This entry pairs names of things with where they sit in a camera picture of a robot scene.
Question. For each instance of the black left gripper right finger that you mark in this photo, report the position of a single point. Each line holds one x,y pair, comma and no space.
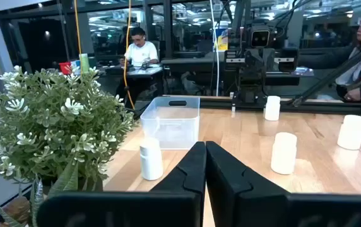
256,208

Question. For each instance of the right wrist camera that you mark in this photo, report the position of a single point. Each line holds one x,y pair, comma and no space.
260,38

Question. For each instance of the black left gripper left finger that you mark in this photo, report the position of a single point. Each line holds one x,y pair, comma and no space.
155,208

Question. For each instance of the wipes canister yellow label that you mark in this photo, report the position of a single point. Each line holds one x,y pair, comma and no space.
221,41

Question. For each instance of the bushy potted plant black pot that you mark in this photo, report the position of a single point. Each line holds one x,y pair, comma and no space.
57,126

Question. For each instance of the clear plastic basket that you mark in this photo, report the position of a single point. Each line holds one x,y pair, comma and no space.
171,129

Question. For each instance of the grey desk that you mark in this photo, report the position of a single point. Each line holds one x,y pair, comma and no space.
142,72

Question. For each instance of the light green cup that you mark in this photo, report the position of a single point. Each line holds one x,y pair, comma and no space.
84,63

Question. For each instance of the white pill bottle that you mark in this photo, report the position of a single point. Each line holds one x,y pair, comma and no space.
272,110
283,154
351,134
151,164

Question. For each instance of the potted succulent plant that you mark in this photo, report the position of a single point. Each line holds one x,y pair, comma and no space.
37,198

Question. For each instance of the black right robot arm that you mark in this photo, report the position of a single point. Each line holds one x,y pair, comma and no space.
250,99

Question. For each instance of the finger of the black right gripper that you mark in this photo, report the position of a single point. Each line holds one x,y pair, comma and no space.
250,75
260,75

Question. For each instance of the black aluminium table frame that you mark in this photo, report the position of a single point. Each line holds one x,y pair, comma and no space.
325,105

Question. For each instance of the white cup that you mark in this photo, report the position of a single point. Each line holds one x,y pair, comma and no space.
75,67

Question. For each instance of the red cup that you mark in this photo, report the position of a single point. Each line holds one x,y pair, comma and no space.
65,68

